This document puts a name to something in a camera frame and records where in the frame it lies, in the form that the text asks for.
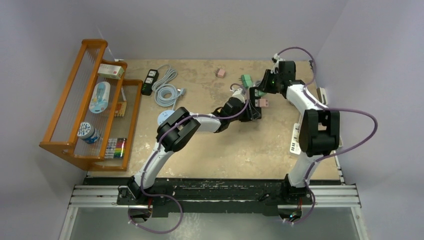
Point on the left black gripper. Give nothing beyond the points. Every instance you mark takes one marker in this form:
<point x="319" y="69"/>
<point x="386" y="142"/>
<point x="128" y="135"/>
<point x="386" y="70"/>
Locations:
<point x="250" y="114"/>

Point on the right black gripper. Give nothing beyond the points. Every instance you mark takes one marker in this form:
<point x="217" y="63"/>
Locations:
<point x="264" y="87"/>

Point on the pink charger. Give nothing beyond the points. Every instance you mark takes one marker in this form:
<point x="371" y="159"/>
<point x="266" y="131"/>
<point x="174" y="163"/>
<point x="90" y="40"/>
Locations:
<point x="263" y="103"/>

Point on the green usb charger plug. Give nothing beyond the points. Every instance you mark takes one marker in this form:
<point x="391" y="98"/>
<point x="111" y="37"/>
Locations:
<point x="246" y="80"/>

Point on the pink usb charger plug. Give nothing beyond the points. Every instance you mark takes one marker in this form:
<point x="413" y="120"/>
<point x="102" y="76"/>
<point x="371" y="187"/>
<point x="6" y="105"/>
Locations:
<point x="220" y="73"/>

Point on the round blue power socket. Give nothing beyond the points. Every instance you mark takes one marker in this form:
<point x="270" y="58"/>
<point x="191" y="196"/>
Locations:
<point x="163" y="116"/>

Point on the green charger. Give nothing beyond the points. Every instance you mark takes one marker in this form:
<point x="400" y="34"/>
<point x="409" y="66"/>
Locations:
<point x="261" y="93"/>

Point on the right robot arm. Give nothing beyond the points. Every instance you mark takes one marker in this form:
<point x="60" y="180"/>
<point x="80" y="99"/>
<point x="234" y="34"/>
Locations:
<point x="319" y="132"/>

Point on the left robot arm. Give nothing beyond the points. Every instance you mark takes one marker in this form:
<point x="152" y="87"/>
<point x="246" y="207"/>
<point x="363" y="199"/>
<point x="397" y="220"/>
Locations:
<point x="176" y="131"/>

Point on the white power strip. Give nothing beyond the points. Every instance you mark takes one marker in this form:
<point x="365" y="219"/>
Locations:
<point x="294" y="147"/>

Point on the orange snack packet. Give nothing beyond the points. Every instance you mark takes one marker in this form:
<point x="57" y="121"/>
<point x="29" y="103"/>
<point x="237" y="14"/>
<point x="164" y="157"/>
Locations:
<point x="120" y="109"/>

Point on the colourful tube packet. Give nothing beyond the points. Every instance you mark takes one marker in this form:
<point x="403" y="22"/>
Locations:
<point x="115" y="148"/>

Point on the white red box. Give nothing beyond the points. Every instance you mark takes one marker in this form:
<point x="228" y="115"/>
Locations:
<point x="110" y="71"/>

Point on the blue blister pack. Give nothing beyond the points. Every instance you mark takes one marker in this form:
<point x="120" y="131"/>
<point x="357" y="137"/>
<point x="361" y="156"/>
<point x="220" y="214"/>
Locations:
<point x="100" y="97"/>

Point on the orange wooden rack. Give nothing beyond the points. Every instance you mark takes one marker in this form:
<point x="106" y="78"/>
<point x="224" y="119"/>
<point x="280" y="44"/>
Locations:
<point x="72" y="108"/>

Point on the blue white cup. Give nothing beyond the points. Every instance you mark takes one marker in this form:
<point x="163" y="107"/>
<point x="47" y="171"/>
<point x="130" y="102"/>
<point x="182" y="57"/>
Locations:
<point x="88" y="133"/>

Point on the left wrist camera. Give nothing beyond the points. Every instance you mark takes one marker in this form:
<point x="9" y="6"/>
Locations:
<point x="238" y="91"/>

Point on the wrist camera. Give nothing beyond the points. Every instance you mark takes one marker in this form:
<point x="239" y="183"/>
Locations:
<point x="276" y="59"/>
<point x="238" y="91"/>

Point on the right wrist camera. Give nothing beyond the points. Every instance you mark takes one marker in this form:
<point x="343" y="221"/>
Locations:
<point x="276" y="59"/>

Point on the white wall bracket upper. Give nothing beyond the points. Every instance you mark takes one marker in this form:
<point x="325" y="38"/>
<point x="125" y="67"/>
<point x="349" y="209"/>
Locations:
<point x="322" y="96"/>

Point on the black metal base rail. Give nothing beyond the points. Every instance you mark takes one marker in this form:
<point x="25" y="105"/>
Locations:
<point x="213" y="196"/>

